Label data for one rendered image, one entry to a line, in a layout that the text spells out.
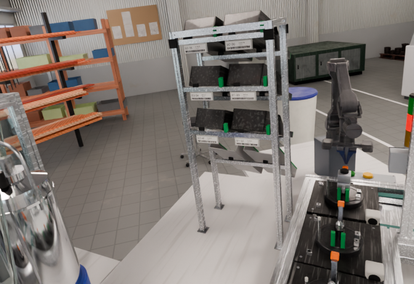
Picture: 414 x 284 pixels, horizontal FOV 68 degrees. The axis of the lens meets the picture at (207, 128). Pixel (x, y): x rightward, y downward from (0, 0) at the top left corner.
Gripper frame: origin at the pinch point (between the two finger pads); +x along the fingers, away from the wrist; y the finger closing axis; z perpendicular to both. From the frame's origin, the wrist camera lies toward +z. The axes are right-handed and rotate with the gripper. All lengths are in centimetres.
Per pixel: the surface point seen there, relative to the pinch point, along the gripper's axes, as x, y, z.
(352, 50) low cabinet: 48, 22, 670
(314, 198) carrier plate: 11.8, 10.4, -16.2
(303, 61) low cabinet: 57, 119, 598
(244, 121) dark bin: -24.5, 32.0, -29.0
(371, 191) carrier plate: 11.8, -9.5, -5.4
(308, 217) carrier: 11.7, 10.5, -28.9
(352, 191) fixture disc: 9.8, -3.0, -10.8
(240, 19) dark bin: -59, 30, -28
